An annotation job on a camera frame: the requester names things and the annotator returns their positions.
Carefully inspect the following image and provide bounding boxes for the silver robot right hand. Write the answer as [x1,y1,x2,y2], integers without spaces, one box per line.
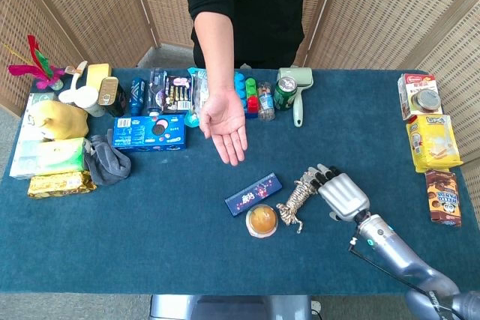
[301,163,371,223]

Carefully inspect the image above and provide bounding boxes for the person's bare right hand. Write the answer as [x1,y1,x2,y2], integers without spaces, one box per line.
[199,89,249,167]

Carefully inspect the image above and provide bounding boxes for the beige patterned rope bundle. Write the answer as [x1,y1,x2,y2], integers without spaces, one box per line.
[276,179,320,234]

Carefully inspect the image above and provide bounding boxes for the person's bare right forearm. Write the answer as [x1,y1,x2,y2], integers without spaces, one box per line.
[193,10,237,100]

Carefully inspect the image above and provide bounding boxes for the gray robot base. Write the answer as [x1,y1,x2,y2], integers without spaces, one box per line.
[149,295,314,320]

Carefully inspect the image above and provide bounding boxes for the red green toy block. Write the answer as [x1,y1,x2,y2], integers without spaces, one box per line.
[244,77,260,118]

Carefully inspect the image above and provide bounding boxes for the blue red toy blocks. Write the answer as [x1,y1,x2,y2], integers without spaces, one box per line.
[234,70,248,111]

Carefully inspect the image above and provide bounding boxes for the teal snack bag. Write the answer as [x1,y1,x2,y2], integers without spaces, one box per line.
[186,67,211,128]

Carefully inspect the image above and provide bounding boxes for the clear snack jar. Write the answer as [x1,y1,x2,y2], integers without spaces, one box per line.
[256,81,277,122]

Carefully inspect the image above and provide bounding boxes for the battery blister pack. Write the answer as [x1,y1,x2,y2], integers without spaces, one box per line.
[163,75,194,115]

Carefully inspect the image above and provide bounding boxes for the green beer can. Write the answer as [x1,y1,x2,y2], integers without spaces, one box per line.
[272,76,299,112]

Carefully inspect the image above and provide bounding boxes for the clear dark snack bag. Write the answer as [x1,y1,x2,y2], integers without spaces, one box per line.
[147,68,169,118]

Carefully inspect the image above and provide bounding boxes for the blue Oreo cookie box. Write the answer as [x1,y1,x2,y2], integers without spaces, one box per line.
[112,114,188,154]

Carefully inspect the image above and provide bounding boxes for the long dark blue box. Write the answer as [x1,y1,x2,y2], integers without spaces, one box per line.
[223,172,283,219]

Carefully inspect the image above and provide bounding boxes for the pale green lint roller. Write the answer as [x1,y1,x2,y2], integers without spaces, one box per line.
[277,67,314,128]

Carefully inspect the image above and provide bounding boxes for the orange jelly cup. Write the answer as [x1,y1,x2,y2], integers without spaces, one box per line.
[245,203,280,239]

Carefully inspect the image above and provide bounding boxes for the blue drink bottle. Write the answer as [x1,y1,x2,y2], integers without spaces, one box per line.
[129,77,147,117]

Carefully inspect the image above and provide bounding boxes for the brown panda biscuit box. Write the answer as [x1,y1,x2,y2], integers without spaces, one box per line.
[424,169,463,228]

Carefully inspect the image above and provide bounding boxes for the yellow wafer bag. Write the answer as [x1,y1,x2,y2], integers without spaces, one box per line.
[406,113,464,174]

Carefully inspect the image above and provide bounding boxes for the black gold tin can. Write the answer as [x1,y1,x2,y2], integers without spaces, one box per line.
[97,76,128,118]

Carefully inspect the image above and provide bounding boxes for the gray cloth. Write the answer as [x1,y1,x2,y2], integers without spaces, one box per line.
[84,128,132,187]

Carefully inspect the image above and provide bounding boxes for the round metal tin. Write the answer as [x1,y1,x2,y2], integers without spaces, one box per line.
[411,88,443,114]

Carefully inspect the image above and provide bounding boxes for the red white carton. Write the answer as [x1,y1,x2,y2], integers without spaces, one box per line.
[397,73,443,121]

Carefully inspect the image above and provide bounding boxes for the blue tablecloth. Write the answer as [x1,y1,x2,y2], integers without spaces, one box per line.
[0,67,480,296]

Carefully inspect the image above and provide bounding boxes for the yellow box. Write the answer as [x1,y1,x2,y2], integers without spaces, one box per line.
[85,63,113,92]

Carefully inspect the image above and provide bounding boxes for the white paper cup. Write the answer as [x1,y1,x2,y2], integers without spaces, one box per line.
[73,85,106,118]

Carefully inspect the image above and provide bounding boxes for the white plastic scoop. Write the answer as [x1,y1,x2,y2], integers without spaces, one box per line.
[58,60,89,106]

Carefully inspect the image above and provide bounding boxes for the yellow plush toy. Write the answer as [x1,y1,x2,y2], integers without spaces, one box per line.
[28,100,90,141]

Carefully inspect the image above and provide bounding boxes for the green tissue pack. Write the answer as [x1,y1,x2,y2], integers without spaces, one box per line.
[9,136,88,178]

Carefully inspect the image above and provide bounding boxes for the wicker folding screen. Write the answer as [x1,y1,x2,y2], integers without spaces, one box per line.
[0,0,196,117]
[295,0,480,223]

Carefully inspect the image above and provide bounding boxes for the gold foil snack packet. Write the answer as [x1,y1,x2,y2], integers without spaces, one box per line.
[27,170,98,199]

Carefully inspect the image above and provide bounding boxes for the pink feather shuttlecock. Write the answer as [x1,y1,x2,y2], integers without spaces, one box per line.
[7,34,67,91]

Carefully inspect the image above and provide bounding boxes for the white paper pack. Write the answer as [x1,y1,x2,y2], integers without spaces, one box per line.
[9,91,50,179]

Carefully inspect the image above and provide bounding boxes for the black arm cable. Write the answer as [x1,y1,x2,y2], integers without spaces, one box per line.
[347,238,464,320]

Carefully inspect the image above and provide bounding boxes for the braided rope toy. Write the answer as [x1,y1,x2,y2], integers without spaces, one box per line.
[178,0,309,70]

